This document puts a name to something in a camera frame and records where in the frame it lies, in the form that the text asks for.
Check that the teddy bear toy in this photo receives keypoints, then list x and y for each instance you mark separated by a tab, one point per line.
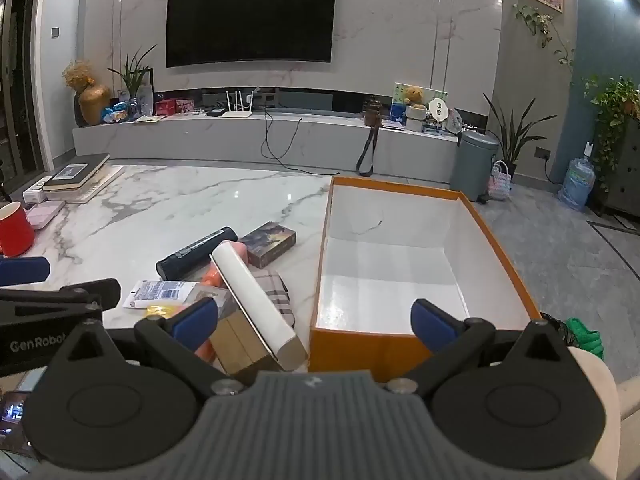
415	111

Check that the green slipper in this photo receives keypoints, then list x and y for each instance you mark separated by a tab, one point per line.
581	337

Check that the white blue packet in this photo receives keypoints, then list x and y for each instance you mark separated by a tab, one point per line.
146	294

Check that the pink flat case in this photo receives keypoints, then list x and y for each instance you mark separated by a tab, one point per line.
40	215

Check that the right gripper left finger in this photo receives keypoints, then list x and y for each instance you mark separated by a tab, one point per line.
173	345

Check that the grey tv console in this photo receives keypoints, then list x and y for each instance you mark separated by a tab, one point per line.
321	142

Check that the green potted grass plant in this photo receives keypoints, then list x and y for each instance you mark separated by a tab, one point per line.
133	71

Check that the pink woven basket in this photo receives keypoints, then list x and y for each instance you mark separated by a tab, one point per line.
499	184

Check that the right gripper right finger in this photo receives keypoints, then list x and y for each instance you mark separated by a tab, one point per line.
452	343

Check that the white wifi router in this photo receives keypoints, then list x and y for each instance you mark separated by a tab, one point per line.
236	106

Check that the blue water jug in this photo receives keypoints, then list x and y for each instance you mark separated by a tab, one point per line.
578	181

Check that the brown cardboard small box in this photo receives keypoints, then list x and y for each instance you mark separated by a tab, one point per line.
239	349

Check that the orange cardboard box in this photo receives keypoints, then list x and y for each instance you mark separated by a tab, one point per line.
385	245

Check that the climbing pothos plant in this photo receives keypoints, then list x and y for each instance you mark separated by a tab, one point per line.
616	100

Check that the grey pedal trash bin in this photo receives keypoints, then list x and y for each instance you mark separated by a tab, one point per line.
472	166

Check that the black bin bag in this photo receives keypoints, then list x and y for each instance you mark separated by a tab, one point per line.
561	327

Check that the gold vase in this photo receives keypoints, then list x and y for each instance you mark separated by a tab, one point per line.
92	102

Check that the black television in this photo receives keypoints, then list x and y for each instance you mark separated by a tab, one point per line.
228	31

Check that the brown camera with strap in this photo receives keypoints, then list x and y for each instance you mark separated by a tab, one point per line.
372	117

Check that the illustrated card box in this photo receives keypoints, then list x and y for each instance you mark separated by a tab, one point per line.
267	243

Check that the dark blue spray can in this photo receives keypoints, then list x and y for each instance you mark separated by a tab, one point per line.
181	264

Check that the stacked books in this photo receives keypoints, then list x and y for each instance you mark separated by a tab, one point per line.
81	179

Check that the dark grey cabinet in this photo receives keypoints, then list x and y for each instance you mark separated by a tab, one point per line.
623	185

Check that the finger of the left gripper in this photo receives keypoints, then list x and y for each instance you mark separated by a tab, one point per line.
23	270
92	298

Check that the plaid fabric case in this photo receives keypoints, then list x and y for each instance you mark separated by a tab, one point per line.
268	294

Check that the red mug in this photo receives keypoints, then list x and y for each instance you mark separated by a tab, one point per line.
16	233

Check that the tall leafy floor plant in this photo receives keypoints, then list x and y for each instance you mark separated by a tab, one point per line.
513	135

